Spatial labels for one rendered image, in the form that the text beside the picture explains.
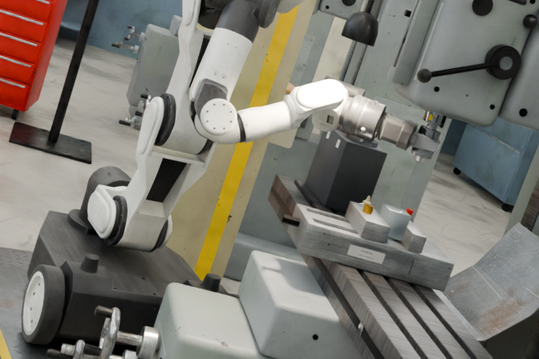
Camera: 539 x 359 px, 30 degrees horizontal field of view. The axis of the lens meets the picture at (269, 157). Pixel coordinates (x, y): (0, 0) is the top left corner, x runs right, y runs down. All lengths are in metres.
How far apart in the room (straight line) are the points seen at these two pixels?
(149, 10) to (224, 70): 8.96
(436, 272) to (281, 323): 0.39
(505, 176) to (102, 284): 7.30
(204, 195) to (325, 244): 1.81
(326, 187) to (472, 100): 0.69
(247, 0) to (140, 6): 8.92
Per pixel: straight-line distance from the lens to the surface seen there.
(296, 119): 2.19
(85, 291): 2.58
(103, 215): 2.83
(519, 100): 2.15
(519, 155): 9.51
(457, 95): 2.12
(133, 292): 2.63
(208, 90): 2.15
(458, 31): 2.10
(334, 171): 2.67
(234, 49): 2.18
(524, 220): 2.52
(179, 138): 2.64
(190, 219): 3.98
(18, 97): 6.63
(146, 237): 2.82
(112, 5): 11.10
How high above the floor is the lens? 1.50
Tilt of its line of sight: 11 degrees down
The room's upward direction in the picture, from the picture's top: 19 degrees clockwise
